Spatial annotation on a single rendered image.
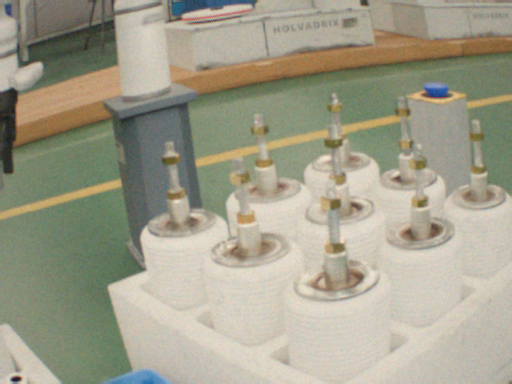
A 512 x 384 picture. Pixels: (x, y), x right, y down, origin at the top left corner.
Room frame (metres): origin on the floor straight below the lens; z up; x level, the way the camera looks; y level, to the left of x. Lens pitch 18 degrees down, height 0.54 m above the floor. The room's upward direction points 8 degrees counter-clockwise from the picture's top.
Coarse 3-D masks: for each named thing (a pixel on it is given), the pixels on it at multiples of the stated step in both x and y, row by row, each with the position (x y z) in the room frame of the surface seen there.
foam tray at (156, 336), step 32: (128, 288) 0.78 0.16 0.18; (480, 288) 0.64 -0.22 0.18; (128, 320) 0.76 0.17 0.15; (160, 320) 0.70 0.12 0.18; (192, 320) 0.68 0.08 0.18; (448, 320) 0.59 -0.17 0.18; (480, 320) 0.61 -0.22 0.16; (128, 352) 0.79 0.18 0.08; (160, 352) 0.71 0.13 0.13; (192, 352) 0.65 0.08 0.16; (224, 352) 0.61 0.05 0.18; (256, 352) 0.60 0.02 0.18; (416, 352) 0.55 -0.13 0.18; (448, 352) 0.57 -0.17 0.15; (480, 352) 0.61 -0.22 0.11
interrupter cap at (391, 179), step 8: (384, 176) 0.84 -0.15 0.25; (392, 176) 0.83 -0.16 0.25; (400, 176) 0.84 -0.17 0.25; (424, 176) 0.82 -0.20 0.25; (432, 176) 0.81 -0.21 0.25; (384, 184) 0.81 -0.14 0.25; (392, 184) 0.81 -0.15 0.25; (400, 184) 0.80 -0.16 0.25; (408, 184) 0.80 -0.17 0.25; (424, 184) 0.79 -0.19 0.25; (432, 184) 0.79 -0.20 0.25
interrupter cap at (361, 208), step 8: (352, 200) 0.77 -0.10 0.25; (360, 200) 0.77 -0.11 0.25; (368, 200) 0.76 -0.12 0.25; (312, 208) 0.77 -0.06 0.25; (320, 208) 0.76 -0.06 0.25; (352, 208) 0.76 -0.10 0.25; (360, 208) 0.75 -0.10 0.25; (368, 208) 0.74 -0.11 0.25; (312, 216) 0.74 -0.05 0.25; (320, 216) 0.74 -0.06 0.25; (344, 216) 0.74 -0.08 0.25; (352, 216) 0.73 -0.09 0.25; (360, 216) 0.72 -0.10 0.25; (368, 216) 0.72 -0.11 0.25; (320, 224) 0.72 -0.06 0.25; (344, 224) 0.71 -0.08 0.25
